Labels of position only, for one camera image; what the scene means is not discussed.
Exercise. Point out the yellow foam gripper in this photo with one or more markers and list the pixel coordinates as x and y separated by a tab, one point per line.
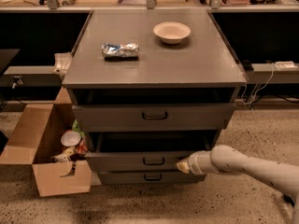
192	163

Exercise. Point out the grey drawer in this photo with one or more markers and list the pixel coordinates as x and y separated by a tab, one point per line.
116	178
141	118
146	151

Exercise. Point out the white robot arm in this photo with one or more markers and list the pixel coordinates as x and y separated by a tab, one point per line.
223	159

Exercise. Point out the grey bottom drawer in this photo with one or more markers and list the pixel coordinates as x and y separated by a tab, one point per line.
116	178

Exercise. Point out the grey top drawer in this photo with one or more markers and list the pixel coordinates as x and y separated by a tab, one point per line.
141	118

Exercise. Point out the grey drawer cabinet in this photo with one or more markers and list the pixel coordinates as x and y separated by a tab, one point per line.
198	70

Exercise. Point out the colourful snack packages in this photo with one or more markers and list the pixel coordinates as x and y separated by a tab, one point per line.
75	153

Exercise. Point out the white cup in box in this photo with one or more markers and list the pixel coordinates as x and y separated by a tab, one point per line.
70	139

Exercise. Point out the crumpled silver chip bag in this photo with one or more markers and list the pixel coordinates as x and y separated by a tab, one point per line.
120	51

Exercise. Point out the white paper bowl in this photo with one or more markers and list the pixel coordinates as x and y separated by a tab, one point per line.
171	33

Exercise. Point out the white power strip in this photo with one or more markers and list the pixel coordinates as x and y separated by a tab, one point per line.
285	66

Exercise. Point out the brown cardboard box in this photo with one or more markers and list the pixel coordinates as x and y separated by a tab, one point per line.
37	137

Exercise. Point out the crumpled paper on ledge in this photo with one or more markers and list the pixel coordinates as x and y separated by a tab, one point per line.
62	63

